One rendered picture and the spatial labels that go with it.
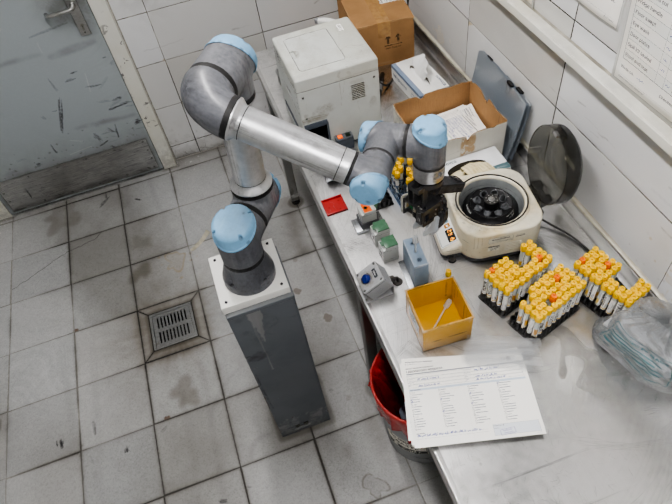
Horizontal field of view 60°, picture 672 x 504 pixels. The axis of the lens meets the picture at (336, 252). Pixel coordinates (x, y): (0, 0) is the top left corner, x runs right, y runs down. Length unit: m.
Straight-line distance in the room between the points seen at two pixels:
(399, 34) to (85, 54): 1.53
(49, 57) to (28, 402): 1.57
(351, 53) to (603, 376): 1.18
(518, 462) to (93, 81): 2.59
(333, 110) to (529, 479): 1.22
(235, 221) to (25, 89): 1.91
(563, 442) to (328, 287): 1.54
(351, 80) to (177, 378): 1.47
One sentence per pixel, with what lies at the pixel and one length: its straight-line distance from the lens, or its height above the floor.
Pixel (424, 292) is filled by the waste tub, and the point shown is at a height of 0.94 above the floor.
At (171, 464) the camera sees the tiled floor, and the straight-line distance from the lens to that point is 2.51.
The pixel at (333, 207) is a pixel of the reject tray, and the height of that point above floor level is 0.88.
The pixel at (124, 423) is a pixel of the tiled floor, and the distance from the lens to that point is 2.66.
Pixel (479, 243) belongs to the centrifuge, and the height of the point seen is 0.96.
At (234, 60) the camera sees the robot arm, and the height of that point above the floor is 1.52.
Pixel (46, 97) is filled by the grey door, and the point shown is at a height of 0.63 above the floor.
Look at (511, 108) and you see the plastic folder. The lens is 1.94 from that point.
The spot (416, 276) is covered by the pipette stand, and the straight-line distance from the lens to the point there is 1.58.
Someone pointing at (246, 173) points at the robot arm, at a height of 1.21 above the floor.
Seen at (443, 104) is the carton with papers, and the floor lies 0.96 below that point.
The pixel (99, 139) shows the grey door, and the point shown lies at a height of 0.32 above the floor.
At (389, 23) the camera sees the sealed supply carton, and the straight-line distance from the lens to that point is 2.32.
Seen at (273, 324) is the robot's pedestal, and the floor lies 0.77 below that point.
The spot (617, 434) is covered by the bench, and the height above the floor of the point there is 0.88.
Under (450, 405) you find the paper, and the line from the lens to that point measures 1.45.
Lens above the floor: 2.21
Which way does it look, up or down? 51 degrees down
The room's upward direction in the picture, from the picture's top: 10 degrees counter-clockwise
